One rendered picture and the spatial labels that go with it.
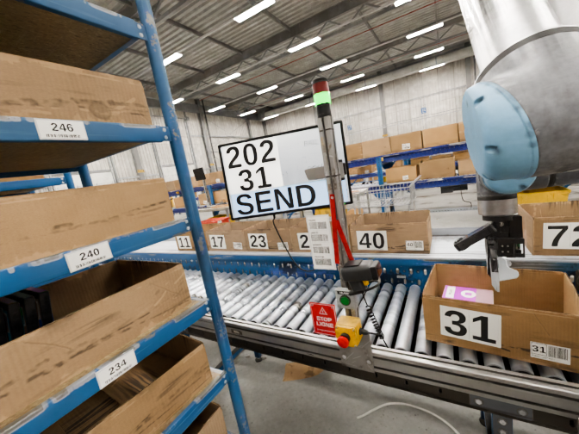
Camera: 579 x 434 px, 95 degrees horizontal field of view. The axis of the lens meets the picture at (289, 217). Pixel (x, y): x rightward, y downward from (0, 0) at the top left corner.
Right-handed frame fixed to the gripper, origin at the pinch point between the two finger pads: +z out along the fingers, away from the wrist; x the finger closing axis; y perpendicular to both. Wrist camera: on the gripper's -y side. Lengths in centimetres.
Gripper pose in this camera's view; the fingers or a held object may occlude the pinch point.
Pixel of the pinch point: (491, 282)
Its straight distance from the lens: 100.7
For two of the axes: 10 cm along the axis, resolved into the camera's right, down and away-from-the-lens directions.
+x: 5.1, -1.2, 8.5
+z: 1.1, 9.9, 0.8
